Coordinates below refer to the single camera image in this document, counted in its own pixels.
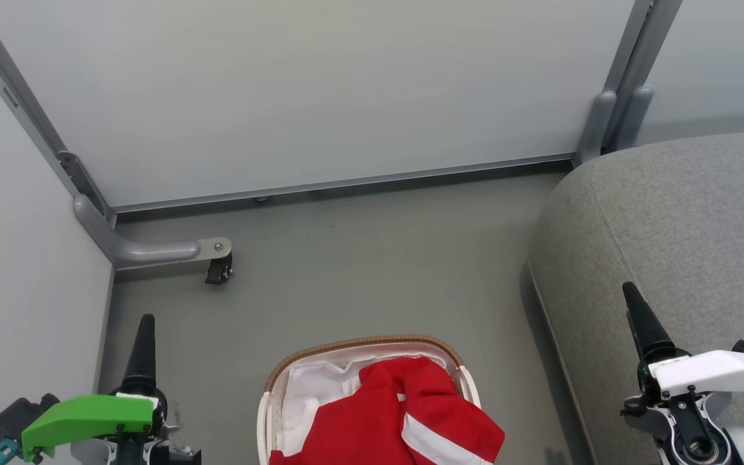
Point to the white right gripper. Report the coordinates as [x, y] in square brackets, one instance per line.
[714, 374]

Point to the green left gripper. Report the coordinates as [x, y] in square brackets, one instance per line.
[88, 416]

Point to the red and white garment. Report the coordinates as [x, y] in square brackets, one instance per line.
[378, 420]

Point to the grey fabric sofa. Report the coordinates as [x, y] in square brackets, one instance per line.
[682, 219]

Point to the grey partition foot with plate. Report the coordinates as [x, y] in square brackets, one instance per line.
[146, 248]

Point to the black caster wheel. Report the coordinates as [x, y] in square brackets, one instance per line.
[219, 270]

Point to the white laundry basket brown rim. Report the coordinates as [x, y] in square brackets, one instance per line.
[268, 413]

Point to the white basket liner cloth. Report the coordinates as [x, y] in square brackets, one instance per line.
[310, 394]

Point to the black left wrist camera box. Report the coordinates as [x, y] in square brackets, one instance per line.
[20, 413]

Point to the grey partition bottom rail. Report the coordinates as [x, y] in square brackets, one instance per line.
[346, 184]

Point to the grey partition double post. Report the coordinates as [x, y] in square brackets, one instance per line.
[643, 39]

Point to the grey partition corner post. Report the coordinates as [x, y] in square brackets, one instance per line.
[17, 97]

